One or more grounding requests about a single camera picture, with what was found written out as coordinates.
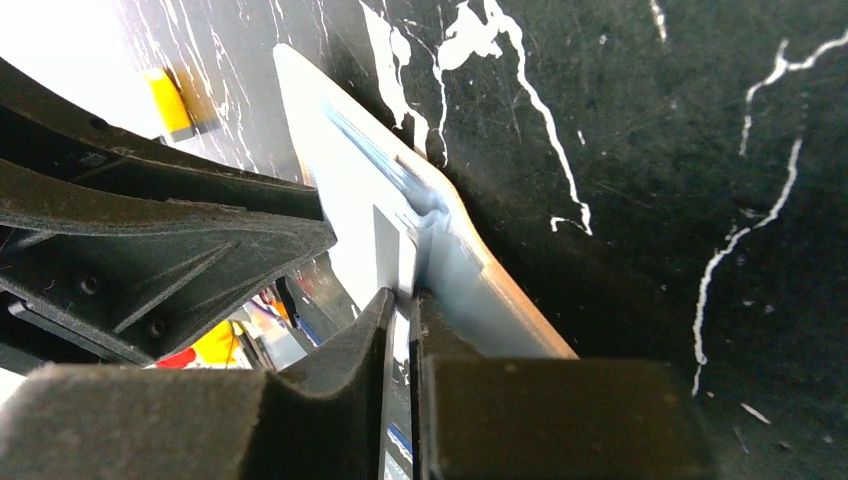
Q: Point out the blue grey card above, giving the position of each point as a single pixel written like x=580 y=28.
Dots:
x=384 y=218

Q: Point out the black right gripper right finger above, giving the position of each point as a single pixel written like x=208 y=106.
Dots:
x=479 y=417

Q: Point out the beige card holder wallet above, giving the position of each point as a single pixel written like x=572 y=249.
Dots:
x=477 y=296

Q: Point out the small yellow block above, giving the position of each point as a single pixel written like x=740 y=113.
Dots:
x=172 y=115

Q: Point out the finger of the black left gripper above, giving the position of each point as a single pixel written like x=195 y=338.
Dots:
x=45 y=133
x=135 y=263

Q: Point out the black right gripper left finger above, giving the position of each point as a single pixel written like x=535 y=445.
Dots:
x=320 y=418

